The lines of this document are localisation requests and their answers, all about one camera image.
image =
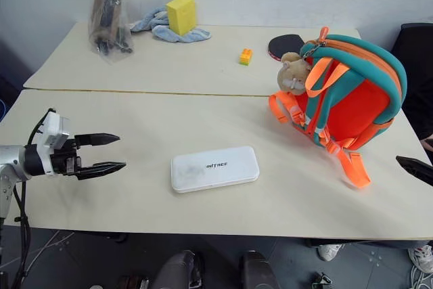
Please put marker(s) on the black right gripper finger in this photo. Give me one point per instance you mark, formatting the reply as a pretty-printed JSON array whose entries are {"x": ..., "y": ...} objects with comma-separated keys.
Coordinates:
[{"x": 417, "y": 169}]

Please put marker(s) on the orange and teal backpack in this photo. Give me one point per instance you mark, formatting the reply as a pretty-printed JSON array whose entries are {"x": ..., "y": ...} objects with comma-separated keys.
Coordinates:
[{"x": 355, "y": 99}]

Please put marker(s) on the yellow sponge block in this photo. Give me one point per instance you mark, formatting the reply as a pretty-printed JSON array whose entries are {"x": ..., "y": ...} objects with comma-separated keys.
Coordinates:
[{"x": 181, "y": 15}]

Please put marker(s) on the white sneaker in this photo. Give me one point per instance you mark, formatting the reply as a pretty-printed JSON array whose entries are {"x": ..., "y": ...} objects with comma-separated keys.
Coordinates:
[
  {"x": 422, "y": 258},
  {"x": 329, "y": 251}
]

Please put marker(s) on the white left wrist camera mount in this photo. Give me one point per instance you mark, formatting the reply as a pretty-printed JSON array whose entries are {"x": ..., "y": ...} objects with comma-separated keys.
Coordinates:
[{"x": 50, "y": 130}]

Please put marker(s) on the light blue towel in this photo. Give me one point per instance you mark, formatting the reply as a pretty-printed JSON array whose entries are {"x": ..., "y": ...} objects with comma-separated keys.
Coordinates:
[{"x": 162, "y": 26}]

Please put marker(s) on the stacked toy brick block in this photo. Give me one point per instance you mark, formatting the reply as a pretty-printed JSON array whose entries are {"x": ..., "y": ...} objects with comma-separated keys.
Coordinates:
[{"x": 246, "y": 57}]

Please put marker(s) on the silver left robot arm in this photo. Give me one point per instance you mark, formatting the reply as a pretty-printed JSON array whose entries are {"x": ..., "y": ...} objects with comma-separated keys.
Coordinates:
[{"x": 10, "y": 155}]

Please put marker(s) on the white rectangular case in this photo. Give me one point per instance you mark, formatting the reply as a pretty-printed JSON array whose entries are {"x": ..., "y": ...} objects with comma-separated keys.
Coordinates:
[{"x": 216, "y": 169}]

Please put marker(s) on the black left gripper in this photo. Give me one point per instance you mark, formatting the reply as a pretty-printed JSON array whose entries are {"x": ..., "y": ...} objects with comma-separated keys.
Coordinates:
[{"x": 69, "y": 162}]

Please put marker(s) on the dark rounded shape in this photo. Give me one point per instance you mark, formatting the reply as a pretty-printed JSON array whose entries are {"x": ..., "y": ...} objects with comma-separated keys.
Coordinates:
[{"x": 179, "y": 270}]

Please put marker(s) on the clear plastic bag of tools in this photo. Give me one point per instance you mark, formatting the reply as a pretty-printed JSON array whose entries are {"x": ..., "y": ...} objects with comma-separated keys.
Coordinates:
[{"x": 108, "y": 21}]

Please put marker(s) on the black chair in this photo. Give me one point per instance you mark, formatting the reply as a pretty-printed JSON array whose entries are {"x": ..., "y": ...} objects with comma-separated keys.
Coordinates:
[{"x": 417, "y": 65}]

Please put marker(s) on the black table tennis paddle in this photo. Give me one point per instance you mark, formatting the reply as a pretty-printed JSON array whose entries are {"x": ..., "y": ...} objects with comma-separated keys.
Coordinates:
[{"x": 282, "y": 47}]

